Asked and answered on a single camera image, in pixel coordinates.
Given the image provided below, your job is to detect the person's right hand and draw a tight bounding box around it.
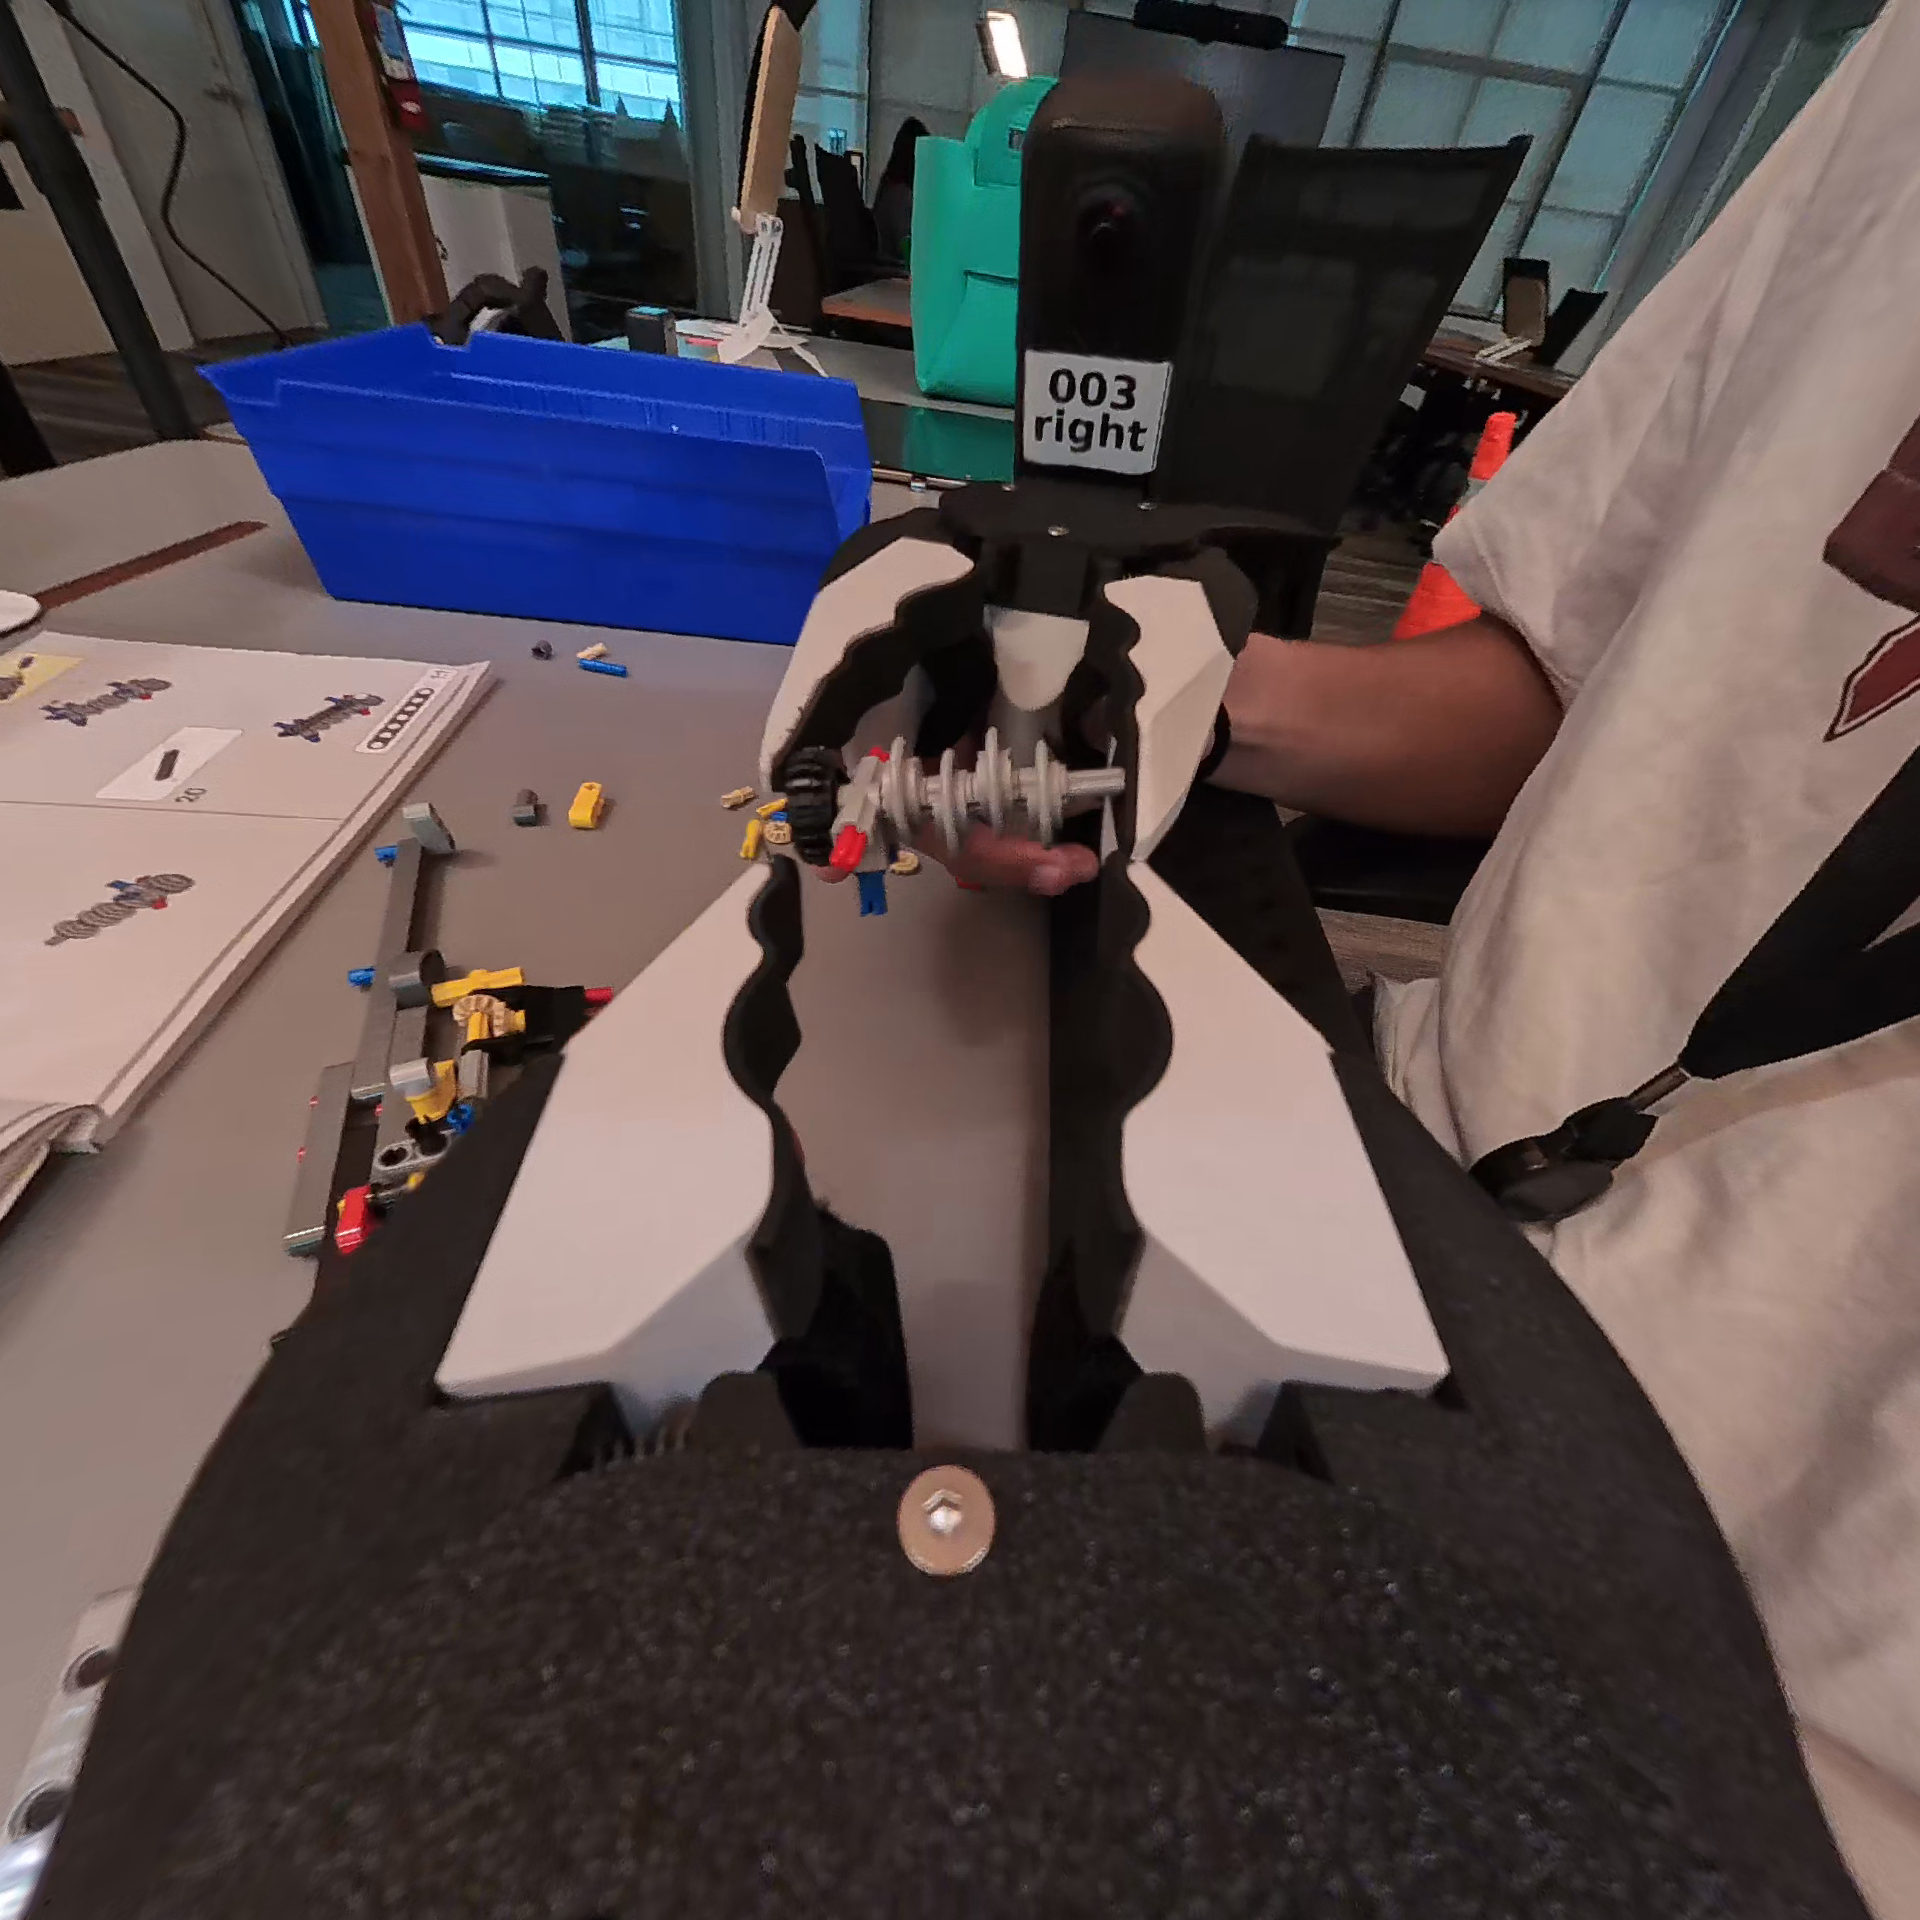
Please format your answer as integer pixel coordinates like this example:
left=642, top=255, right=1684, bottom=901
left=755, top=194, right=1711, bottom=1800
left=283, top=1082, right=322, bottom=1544
left=907, top=833, right=1099, bottom=898

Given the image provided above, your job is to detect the open instruction booklet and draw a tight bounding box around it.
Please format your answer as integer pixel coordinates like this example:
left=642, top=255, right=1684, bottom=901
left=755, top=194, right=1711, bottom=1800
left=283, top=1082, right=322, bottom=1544
left=0, top=631, right=495, bottom=1210

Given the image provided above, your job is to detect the black metal pole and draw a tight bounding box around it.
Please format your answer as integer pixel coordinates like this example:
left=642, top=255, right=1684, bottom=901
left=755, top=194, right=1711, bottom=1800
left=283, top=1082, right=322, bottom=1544
left=0, top=0, right=195, bottom=449

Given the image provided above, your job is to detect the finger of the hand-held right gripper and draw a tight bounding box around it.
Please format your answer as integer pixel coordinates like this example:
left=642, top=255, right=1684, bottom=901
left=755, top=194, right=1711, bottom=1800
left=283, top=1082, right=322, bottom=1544
left=1068, top=573, right=1242, bottom=866
left=761, top=539, right=995, bottom=804

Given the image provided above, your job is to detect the wooden post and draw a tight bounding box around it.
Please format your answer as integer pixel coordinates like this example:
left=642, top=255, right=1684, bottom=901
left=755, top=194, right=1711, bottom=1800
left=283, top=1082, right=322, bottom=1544
left=305, top=0, right=454, bottom=329

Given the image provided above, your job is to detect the white t-shirt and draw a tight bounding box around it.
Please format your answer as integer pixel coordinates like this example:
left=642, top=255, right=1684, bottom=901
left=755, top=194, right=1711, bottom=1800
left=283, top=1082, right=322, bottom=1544
left=1369, top=0, right=1920, bottom=1920

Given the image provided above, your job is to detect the blue plastic bin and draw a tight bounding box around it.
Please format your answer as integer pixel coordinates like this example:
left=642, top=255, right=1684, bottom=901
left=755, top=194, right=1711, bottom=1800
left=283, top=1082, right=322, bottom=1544
left=199, top=322, right=876, bottom=649

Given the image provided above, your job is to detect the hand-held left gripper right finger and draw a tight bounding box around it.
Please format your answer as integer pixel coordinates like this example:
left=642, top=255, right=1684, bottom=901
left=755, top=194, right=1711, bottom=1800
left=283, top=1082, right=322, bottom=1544
left=1026, top=861, right=1451, bottom=1451

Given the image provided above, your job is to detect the long dark lego chassis assembly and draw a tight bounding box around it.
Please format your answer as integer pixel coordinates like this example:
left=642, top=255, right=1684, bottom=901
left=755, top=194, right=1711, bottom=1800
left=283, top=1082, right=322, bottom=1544
left=281, top=800, right=619, bottom=1264

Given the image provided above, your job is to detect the person's right forearm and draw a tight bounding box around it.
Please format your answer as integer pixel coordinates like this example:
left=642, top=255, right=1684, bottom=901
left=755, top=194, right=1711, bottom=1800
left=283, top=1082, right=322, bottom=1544
left=1222, top=620, right=1566, bottom=845

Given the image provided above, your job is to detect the grey perforated metal bracket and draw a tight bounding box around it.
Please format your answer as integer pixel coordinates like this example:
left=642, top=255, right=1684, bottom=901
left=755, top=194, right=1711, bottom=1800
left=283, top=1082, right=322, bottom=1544
left=0, top=1587, right=139, bottom=1900

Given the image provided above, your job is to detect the black lanyard with badge reel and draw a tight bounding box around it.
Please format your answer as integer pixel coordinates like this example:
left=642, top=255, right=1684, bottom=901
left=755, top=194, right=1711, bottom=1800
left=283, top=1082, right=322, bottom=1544
left=1467, top=773, right=1920, bottom=1228

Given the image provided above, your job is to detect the teal tote bag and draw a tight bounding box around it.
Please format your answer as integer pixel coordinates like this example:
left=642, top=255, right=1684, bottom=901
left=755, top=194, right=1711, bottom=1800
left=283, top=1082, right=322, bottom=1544
left=909, top=75, right=1055, bottom=410

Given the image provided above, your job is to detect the orange traffic cone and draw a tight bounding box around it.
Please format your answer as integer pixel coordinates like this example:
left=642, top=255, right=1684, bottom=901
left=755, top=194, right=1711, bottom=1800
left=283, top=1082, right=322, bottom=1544
left=1393, top=410, right=1519, bottom=647

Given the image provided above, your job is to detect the grey lego gear shaft assembly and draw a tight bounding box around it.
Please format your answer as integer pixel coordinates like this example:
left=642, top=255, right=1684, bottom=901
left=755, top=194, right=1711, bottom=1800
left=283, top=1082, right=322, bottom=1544
left=778, top=725, right=1129, bottom=921

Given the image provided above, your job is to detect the black hanging cable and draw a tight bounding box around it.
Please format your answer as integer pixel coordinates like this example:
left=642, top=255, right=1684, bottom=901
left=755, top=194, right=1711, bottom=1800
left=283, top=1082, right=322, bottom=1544
left=53, top=0, right=295, bottom=338

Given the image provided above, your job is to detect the white desk stand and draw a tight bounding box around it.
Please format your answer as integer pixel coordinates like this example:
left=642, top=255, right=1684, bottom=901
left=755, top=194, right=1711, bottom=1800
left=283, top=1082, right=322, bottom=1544
left=726, top=0, right=835, bottom=379

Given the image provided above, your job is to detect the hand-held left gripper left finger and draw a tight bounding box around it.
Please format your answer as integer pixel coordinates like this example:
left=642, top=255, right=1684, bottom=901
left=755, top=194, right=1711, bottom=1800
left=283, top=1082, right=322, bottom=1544
left=435, top=861, right=916, bottom=1449

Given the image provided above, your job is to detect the black office chair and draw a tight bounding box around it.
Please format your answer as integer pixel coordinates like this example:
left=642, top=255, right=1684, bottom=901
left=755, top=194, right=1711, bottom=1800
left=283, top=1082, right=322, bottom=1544
left=1151, top=132, right=1535, bottom=640

